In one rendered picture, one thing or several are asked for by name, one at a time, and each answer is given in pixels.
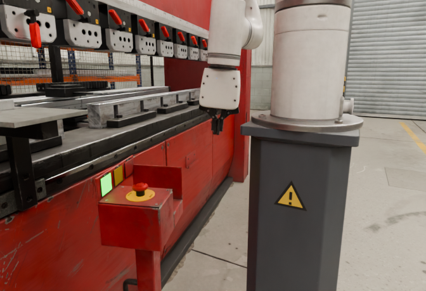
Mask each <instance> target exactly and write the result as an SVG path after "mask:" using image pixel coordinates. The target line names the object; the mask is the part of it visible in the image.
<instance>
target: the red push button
mask: <svg viewBox="0 0 426 291"><path fill-rule="evenodd" d="M147 188H148V185H147V184H146V183H136V184H134V185H133V186H132V189H133V191H135V192H136V196H137V197H142V196H144V195H145V190H147Z"/></svg>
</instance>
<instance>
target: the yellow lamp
mask: <svg viewBox="0 0 426 291"><path fill-rule="evenodd" d="M114 180H115V186H117V185H118V184H119V183H120V182H121V181H123V173H122V166H120V167H118V168H117V169H116V170H114Z"/></svg>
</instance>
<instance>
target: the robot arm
mask: <svg viewBox="0 0 426 291"><path fill-rule="evenodd" d="M351 3H352V0H275V13H274V42H273V71H272V86H271V110H265V111H260V112H255V113H253V114H252V115H251V121H252V122H253V123H255V124H257V125H259V126H264V127H269V128H273V129H281V130H286V131H299V132H311V133H337V132H346V131H354V130H357V129H360V128H362V126H363V119H362V118H360V117H357V116H355V115H352V112H353V108H354V98H351V100H344V97H343V89H344V76H345V63H346V56H347V43H348V36H349V23H350V16H351ZM263 35H264V31H263V25H262V18H261V13H260V10H259V6H258V4H257V0H212V1H211V9H210V25H209V41H208V50H207V54H208V55H207V56H205V61H207V62H208V63H209V64H210V66H208V68H205V69H204V71H203V77H202V83H201V88H200V99H199V103H200V106H199V110H202V111H204V112H207V113H208V114H209V115H210V117H211V119H212V127H211V130H212V131H213V134H217V135H219V134H220V133H221V132H222V131H223V125H224V119H225V118H226V117H227V116H229V115H233V114H238V113H239V106H238V105H239V101H240V71H238V70H237V68H235V66H237V67H239V66H240V55H241V49H255V48H257V47H259V46H260V45H261V42H262V40H263ZM217 108H219V109H222V111H221V116H220V117H219V118H217ZM347 113H348V114H347Z"/></svg>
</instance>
